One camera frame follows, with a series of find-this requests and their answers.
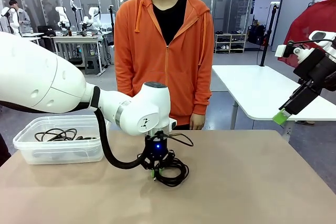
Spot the long white desk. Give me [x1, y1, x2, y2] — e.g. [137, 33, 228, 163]
[19, 32, 50, 51]

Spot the person's left forearm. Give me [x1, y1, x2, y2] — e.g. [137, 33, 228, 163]
[193, 69, 213, 116]

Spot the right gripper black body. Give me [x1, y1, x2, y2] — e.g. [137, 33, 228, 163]
[292, 48, 336, 95]

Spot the person's left hand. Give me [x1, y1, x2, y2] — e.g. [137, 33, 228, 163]
[189, 112, 205, 131]

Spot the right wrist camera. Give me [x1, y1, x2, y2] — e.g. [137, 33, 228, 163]
[274, 39, 305, 58]

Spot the black left wrist camera cable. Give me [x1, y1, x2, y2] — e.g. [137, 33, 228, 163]
[160, 131, 195, 148]

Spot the clear plastic storage box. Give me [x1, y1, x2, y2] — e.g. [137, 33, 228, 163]
[12, 115, 111, 166]

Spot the person in orange hoodie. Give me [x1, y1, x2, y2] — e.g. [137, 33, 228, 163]
[114, 0, 215, 131]

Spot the black office chair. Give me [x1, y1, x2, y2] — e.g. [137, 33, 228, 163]
[37, 25, 56, 51]

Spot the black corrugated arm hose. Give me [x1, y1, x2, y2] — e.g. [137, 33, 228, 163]
[0, 98, 149, 170]

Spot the person's right forearm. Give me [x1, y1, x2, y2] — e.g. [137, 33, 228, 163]
[114, 69, 137, 98]

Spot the thin black USB cable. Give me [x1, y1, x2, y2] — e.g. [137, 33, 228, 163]
[34, 128, 78, 142]

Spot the white lab desk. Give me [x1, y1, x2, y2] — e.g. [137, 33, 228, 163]
[49, 33, 106, 76]

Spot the black tripod pole stand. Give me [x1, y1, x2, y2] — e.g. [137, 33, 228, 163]
[259, 2, 279, 67]

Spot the man in grey hoodie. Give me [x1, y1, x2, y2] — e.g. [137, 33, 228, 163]
[9, 0, 32, 35]

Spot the wooden shoe rack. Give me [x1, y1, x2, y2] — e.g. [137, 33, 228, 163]
[214, 33, 247, 54]

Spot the grey plastic stool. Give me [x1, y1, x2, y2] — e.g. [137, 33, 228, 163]
[84, 55, 102, 76]

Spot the black cable with grey tie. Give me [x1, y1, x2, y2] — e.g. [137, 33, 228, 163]
[153, 150, 190, 187]

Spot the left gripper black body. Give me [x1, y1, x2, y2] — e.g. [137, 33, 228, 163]
[145, 134, 169, 163]

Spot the thin black tripod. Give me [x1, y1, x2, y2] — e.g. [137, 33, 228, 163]
[108, 5, 118, 51]

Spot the large white table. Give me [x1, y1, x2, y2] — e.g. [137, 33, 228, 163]
[211, 65, 326, 144]

